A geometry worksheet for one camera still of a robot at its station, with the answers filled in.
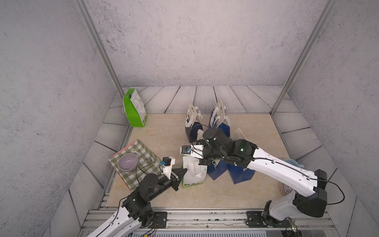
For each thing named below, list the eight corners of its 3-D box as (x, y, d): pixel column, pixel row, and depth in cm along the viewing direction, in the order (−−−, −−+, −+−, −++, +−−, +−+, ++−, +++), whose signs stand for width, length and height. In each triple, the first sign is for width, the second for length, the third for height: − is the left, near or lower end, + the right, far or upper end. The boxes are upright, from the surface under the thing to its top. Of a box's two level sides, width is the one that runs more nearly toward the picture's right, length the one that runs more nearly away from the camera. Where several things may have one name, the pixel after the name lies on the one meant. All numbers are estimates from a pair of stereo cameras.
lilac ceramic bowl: (118, 173, 90) (114, 169, 86) (123, 157, 97) (120, 153, 93) (136, 173, 89) (134, 169, 86) (140, 157, 97) (138, 153, 93)
